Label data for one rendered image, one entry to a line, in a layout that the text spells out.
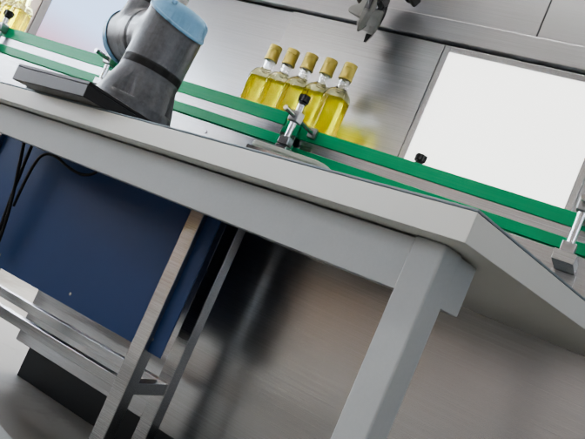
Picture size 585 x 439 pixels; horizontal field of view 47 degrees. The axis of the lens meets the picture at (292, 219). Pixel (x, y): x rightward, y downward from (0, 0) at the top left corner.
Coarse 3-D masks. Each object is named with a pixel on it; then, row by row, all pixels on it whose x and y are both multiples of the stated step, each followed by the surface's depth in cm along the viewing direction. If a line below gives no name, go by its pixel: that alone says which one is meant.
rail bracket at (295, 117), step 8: (304, 96) 152; (304, 104) 152; (288, 112) 149; (296, 112) 151; (296, 120) 151; (288, 128) 152; (304, 128) 158; (312, 128) 162; (280, 136) 152; (288, 136) 152; (312, 136) 161; (288, 144) 151
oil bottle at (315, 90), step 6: (306, 84) 169; (312, 84) 168; (318, 84) 167; (324, 84) 168; (306, 90) 168; (312, 90) 167; (318, 90) 166; (324, 90) 167; (312, 96) 167; (318, 96) 166; (312, 102) 166; (318, 102) 166; (306, 108) 166; (312, 108) 166; (306, 114) 166; (312, 114) 166; (306, 120) 166
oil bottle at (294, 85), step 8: (288, 80) 170; (296, 80) 170; (304, 80) 170; (288, 88) 170; (296, 88) 169; (280, 96) 170; (288, 96) 169; (296, 96) 168; (280, 104) 170; (288, 104) 169; (296, 104) 168
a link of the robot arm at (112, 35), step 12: (132, 0) 133; (144, 0) 132; (180, 0) 136; (120, 12) 134; (132, 12) 130; (108, 24) 135; (120, 24) 130; (108, 36) 134; (120, 36) 129; (108, 48) 135; (120, 48) 131
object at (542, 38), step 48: (192, 0) 214; (240, 0) 207; (288, 0) 196; (336, 0) 190; (432, 0) 180; (480, 0) 175; (528, 0) 169; (576, 0) 165; (240, 48) 202; (480, 48) 169; (528, 48) 164; (576, 48) 159
